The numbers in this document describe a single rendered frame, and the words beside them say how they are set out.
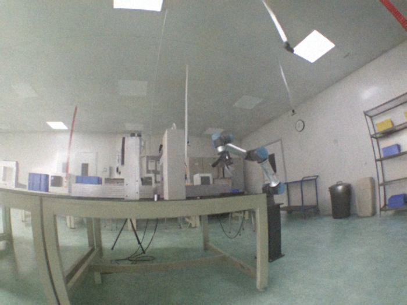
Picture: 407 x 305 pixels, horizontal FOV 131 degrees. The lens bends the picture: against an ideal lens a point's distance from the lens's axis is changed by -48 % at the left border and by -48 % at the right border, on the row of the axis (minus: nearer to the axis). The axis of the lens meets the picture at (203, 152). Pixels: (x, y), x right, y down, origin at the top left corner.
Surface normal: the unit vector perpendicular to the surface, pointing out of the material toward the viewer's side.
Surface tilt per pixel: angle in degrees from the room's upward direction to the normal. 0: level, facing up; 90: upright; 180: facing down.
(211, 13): 180
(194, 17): 180
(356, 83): 90
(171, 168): 90
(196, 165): 90
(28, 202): 90
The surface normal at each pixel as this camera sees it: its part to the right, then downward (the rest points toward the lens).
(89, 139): 0.33, -0.23
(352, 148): -0.94, -0.03
